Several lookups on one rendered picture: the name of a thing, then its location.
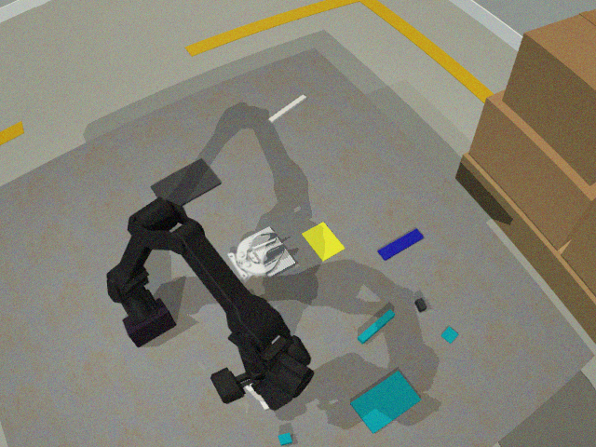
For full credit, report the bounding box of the white flat bar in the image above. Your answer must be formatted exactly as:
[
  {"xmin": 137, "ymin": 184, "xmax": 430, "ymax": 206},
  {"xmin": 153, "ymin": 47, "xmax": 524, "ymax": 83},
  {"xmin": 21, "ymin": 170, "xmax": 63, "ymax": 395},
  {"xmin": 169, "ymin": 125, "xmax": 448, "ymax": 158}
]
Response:
[{"xmin": 268, "ymin": 95, "xmax": 307, "ymax": 124}]

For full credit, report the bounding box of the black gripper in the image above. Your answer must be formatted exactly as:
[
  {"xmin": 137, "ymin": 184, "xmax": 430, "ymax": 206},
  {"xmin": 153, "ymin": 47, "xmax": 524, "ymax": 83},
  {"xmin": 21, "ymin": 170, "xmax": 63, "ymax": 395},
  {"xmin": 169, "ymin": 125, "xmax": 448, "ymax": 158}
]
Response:
[{"xmin": 210, "ymin": 335, "xmax": 311, "ymax": 404}]

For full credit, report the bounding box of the blue flat bar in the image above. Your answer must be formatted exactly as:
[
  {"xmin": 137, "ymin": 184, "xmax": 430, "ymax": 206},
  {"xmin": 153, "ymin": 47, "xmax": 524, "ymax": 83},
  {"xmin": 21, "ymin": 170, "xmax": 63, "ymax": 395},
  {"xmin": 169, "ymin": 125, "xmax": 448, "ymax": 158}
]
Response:
[{"xmin": 378, "ymin": 229, "xmax": 424, "ymax": 261}]

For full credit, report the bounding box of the yellow flat rectangular plate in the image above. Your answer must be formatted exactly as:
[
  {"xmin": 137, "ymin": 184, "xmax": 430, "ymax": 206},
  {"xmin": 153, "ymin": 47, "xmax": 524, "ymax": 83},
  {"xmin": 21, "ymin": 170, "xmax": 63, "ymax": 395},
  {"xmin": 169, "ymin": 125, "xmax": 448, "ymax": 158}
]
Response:
[{"xmin": 302, "ymin": 222, "xmax": 345, "ymax": 262}]

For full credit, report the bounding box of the cyan cube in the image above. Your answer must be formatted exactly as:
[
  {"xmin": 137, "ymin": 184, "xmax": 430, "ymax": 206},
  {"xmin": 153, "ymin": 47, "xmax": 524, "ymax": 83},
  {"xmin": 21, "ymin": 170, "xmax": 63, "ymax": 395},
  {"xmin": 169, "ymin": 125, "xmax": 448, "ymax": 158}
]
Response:
[{"xmin": 278, "ymin": 433, "xmax": 292, "ymax": 446}]

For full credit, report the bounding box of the small teal square block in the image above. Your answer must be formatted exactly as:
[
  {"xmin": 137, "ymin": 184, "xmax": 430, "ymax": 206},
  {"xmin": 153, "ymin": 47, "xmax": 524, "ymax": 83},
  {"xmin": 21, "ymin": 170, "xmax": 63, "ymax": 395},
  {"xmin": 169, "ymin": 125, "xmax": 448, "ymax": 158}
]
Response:
[{"xmin": 441, "ymin": 326, "xmax": 458, "ymax": 343}]

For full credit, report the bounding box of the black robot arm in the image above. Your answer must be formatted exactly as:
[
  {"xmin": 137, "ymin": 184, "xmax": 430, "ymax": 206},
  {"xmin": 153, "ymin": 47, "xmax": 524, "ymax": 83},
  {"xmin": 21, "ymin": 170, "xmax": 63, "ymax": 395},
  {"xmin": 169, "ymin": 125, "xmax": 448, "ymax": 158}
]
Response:
[{"xmin": 107, "ymin": 197, "xmax": 314, "ymax": 410}]

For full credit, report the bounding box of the cyan rectangular bar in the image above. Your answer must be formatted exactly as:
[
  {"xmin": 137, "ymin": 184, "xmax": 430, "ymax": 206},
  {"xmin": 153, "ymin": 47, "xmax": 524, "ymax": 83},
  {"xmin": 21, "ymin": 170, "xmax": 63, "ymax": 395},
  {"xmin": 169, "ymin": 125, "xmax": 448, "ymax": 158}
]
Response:
[{"xmin": 358, "ymin": 309, "xmax": 395, "ymax": 344}]

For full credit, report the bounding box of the teal flat rectangular plate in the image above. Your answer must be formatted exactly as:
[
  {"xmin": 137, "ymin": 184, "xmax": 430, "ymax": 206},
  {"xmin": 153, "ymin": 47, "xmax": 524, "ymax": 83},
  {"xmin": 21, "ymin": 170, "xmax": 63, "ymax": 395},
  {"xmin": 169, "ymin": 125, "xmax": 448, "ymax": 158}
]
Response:
[{"xmin": 350, "ymin": 371, "xmax": 421, "ymax": 434}]

